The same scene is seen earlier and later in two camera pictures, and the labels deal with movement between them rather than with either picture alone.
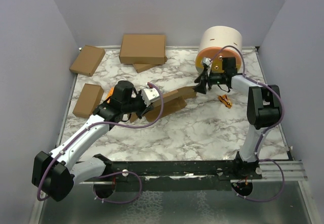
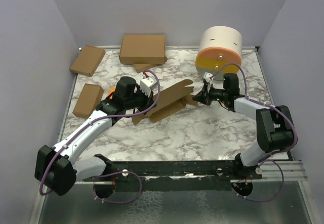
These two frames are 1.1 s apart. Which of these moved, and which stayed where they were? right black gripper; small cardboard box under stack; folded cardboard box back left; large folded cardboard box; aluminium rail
Moved: right black gripper
Stayed: folded cardboard box back left; aluminium rail; large folded cardboard box; small cardboard box under stack
